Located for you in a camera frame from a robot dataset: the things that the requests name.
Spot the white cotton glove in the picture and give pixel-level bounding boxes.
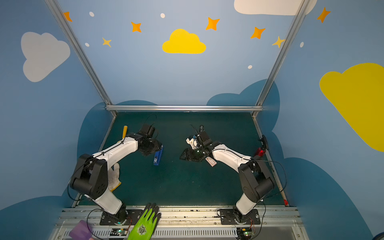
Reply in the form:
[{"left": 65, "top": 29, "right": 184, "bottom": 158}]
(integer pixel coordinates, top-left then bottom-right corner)
[{"left": 108, "top": 163, "right": 121, "bottom": 192}]

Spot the purple cloth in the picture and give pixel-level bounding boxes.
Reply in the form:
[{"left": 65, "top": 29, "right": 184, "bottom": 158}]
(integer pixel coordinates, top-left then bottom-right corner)
[{"left": 69, "top": 220, "right": 93, "bottom": 240}]

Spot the aluminium frame back bar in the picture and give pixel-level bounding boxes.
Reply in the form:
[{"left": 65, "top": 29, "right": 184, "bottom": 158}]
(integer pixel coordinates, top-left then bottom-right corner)
[{"left": 106, "top": 105, "right": 263, "bottom": 112}]

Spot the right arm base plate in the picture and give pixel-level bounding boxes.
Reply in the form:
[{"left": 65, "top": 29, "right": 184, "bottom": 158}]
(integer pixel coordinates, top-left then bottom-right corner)
[{"left": 217, "top": 209, "right": 261, "bottom": 225}]

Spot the red black clamp tool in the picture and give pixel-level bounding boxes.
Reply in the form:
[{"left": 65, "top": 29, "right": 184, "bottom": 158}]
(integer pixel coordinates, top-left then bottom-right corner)
[{"left": 255, "top": 135, "right": 269, "bottom": 157}]

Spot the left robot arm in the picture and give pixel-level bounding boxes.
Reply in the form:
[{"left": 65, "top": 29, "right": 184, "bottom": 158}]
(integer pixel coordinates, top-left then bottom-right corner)
[{"left": 69, "top": 124, "right": 162, "bottom": 226}]

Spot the green black work glove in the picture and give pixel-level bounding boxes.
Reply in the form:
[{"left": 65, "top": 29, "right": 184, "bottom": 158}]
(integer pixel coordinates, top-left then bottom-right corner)
[{"left": 127, "top": 203, "right": 162, "bottom": 240}]

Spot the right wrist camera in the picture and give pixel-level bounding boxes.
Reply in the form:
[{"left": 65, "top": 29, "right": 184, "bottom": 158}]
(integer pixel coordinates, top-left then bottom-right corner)
[{"left": 186, "top": 135, "right": 200, "bottom": 150}]

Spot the yellow toy shovel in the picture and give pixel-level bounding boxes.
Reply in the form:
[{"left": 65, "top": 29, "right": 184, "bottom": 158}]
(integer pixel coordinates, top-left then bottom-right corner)
[{"left": 122, "top": 126, "right": 128, "bottom": 140}]

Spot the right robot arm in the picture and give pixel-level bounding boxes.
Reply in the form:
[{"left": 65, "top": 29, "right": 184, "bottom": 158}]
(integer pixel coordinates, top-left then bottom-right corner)
[{"left": 180, "top": 131, "right": 276, "bottom": 224}]

